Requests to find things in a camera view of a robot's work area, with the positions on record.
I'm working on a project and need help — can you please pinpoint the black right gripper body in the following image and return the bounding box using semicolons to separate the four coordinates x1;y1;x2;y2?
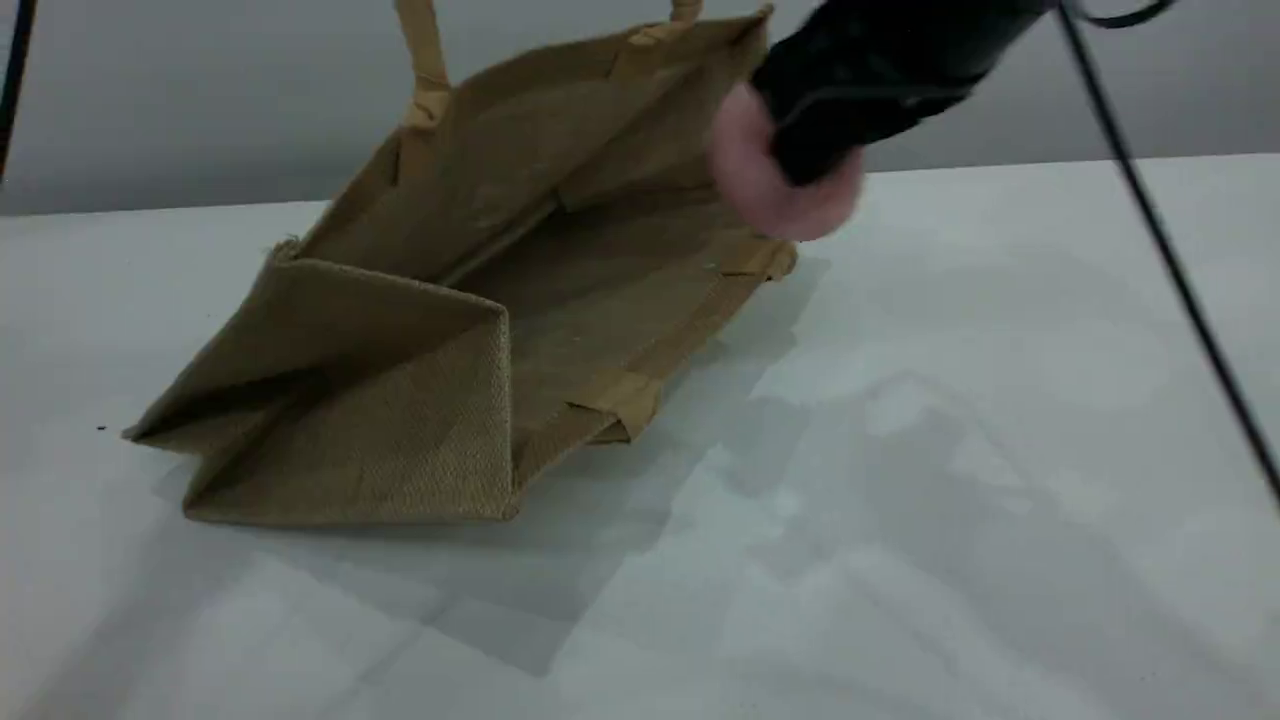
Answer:
750;0;1061;151

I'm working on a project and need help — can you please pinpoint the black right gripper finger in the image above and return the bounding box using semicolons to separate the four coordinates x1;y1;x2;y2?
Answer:
768;110;867;189

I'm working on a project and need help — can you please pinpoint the pink peach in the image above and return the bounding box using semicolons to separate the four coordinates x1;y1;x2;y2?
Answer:
708;82;867;243

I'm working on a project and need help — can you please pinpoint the brown jute tote bag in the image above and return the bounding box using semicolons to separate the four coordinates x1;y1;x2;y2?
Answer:
122;0;801;527

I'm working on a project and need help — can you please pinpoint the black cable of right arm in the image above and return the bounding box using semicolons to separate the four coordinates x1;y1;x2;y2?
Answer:
1055;0;1280;501

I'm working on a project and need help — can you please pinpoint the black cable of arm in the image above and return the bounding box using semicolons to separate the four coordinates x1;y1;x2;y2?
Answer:
1055;0;1280;501
0;0;39;183

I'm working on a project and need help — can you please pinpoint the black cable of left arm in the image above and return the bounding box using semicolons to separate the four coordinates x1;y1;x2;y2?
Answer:
0;0;39;183

